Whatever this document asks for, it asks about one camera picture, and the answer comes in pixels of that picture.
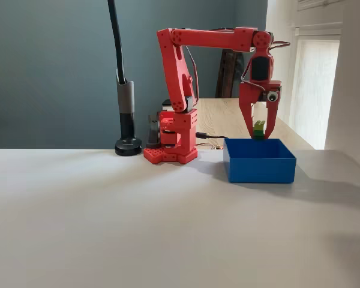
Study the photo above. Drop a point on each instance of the white googly eye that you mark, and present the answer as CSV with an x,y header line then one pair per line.
x,y
273,96

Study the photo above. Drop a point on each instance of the light wooden table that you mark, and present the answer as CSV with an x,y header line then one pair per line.
x,y
222,120

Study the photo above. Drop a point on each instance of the red robot arm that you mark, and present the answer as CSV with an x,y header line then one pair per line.
x,y
174,75

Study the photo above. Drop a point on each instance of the white roller blind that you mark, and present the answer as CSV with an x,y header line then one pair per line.
x,y
318,28

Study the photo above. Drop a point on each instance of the green lego block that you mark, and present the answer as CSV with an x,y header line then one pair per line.
x,y
259,132

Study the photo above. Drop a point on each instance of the blue plastic bin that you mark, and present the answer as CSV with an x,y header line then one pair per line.
x,y
261,172

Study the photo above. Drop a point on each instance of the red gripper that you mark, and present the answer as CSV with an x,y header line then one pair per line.
x,y
251,92

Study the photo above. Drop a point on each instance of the black gooseneck camera stand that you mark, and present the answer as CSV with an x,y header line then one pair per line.
x,y
127,126

